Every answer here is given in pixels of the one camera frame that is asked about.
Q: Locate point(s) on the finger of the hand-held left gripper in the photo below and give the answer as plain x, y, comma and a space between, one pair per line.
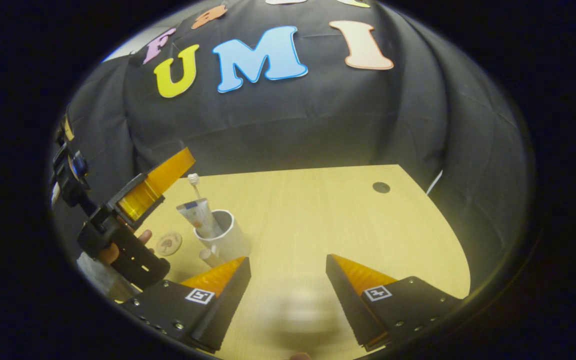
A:
158, 185

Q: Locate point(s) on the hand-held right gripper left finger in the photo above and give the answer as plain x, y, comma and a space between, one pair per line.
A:
218, 310

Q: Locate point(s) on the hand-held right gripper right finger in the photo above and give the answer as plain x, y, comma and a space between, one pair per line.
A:
353, 305

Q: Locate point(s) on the light wooden toothbrush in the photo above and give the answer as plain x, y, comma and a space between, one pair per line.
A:
195, 182

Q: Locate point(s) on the round cork coaster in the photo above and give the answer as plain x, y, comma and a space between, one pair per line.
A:
169, 244

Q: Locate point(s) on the white toothpaste tube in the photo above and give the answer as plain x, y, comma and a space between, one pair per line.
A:
199, 216

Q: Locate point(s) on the light wooden desktop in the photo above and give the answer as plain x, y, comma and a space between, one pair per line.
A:
308, 225

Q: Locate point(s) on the black backdrop cloth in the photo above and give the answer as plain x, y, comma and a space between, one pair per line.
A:
293, 125

